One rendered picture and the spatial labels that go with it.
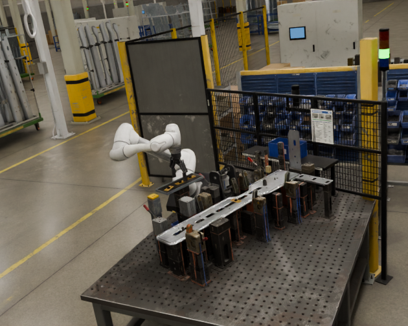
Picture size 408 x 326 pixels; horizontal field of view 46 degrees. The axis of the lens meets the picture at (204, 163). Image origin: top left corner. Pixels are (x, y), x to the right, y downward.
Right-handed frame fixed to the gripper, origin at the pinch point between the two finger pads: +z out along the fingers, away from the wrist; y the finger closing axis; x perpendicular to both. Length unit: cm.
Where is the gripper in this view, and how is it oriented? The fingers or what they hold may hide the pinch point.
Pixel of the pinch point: (179, 177)
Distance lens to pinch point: 361.8
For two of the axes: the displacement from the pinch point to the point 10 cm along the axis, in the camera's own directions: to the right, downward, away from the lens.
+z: 1.2, 9.3, 3.4
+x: 7.6, -3.0, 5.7
